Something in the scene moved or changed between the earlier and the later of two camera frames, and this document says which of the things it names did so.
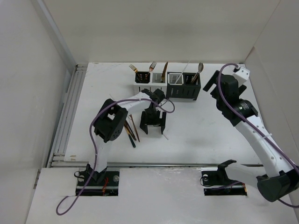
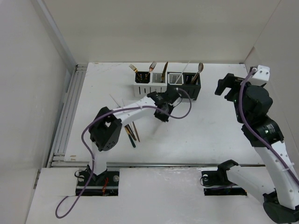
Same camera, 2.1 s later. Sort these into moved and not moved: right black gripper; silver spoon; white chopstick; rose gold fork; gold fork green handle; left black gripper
Moved: left black gripper; right black gripper
Not moved: gold fork green handle; rose gold fork; silver spoon; white chopstick
